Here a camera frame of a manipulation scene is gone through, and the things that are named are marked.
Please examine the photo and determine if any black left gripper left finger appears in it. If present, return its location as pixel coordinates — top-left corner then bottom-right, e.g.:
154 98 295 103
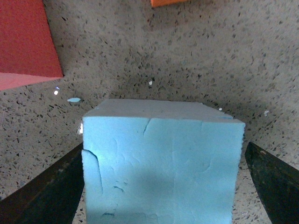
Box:
0 144 84 224

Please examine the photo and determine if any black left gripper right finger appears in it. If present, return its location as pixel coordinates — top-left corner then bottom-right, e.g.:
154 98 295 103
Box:
245 142 299 224

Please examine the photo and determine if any cracked light blue foam cube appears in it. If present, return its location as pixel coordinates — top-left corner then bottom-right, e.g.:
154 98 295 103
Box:
82 99 245 224

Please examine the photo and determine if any dark red foam cube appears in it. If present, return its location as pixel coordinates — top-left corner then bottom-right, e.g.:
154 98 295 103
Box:
0 0 63 90

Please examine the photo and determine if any orange foam cube left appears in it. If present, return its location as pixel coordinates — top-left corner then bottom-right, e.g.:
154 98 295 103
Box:
150 0 188 8

